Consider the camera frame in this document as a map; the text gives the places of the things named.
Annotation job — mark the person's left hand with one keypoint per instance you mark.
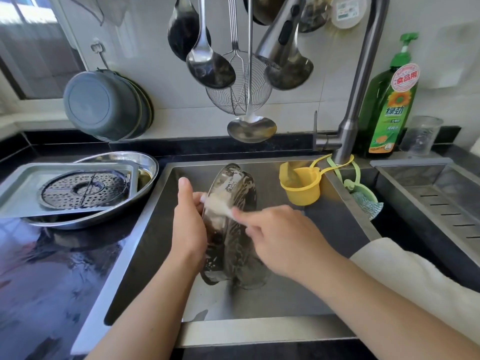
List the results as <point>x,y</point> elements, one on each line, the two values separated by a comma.
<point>187,228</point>

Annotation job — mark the person's right hand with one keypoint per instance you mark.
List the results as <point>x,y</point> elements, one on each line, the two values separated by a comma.
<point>289,240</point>

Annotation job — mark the white cleaning brush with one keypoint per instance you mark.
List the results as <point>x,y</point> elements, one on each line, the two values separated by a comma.
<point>214,204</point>

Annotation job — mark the round steel pan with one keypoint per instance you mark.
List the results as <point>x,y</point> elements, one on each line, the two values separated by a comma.
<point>229,251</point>

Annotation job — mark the black round steamer rack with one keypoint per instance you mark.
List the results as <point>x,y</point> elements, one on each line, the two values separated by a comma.
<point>84,189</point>

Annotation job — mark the person's right forearm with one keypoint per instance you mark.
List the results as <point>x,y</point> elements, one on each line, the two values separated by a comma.
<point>397,311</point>

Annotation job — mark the person's left forearm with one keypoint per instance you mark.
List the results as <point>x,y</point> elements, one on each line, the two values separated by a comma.
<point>142,318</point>

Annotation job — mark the yellow hanging sink cup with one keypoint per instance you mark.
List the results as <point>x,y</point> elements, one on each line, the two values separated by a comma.
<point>300,187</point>

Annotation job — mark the stainless steel sink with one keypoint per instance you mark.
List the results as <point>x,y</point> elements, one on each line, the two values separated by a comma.
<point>135,258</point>

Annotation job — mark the round steel basin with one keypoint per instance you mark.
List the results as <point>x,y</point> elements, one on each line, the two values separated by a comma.
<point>148,172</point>

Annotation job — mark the green hanging sponge holder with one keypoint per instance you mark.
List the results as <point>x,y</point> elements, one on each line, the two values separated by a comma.
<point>364,197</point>

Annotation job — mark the dark green hanging basin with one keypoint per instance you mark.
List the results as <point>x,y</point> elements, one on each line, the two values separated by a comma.
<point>148,108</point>

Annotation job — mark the white dish rag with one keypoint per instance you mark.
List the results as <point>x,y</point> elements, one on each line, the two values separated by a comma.
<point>420,285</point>

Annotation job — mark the grey hanging basin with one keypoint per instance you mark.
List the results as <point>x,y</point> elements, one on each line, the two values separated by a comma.
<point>101,105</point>

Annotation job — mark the steel sink drain tray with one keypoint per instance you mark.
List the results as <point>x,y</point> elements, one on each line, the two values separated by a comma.
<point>442,210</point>

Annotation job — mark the steel soup ladle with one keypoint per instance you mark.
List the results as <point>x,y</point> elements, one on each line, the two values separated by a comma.
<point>210,69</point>

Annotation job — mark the green dish soap bottle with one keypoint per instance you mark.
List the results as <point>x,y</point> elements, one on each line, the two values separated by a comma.
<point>391,112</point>

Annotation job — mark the clear plastic cup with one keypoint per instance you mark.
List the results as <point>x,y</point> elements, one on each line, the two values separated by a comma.
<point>420,135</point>

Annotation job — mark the rectangular steel tray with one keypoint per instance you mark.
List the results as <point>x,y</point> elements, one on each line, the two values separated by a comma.
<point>15,187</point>

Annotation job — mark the steel gooseneck faucet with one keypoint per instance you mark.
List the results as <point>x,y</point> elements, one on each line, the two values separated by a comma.
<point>364,78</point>

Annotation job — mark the hanging steel ladles and skimmer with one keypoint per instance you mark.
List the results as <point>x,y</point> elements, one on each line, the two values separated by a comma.
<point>184,30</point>

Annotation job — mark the white dish brush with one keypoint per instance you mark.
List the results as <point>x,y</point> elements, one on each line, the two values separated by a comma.
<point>349,11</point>

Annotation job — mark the steel wall hook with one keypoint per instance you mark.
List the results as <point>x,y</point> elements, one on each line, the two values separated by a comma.
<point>99,54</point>

